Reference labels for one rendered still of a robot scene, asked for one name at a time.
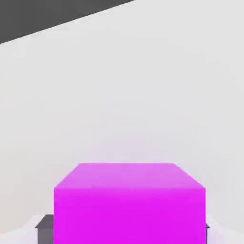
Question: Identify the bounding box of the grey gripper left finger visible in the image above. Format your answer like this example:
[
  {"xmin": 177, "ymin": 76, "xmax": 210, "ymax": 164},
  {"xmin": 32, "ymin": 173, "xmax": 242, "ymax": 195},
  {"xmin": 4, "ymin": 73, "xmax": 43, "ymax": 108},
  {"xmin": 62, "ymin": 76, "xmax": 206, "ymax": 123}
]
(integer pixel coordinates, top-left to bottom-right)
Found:
[{"xmin": 0, "ymin": 214, "xmax": 55, "ymax": 244}]

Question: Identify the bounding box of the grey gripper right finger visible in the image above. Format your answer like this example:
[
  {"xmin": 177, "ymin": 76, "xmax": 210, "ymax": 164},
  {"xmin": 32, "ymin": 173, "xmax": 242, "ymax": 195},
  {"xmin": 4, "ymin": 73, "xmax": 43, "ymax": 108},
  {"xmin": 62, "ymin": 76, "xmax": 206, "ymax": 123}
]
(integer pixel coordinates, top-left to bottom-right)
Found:
[{"xmin": 205, "ymin": 214, "xmax": 244, "ymax": 244}]

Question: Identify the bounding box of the small magenta cube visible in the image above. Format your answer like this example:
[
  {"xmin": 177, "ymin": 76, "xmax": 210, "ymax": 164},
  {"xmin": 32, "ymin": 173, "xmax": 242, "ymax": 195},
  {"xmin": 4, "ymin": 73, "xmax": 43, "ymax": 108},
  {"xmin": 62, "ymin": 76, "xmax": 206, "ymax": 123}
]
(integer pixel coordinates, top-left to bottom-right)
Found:
[{"xmin": 53, "ymin": 162, "xmax": 206, "ymax": 244}]

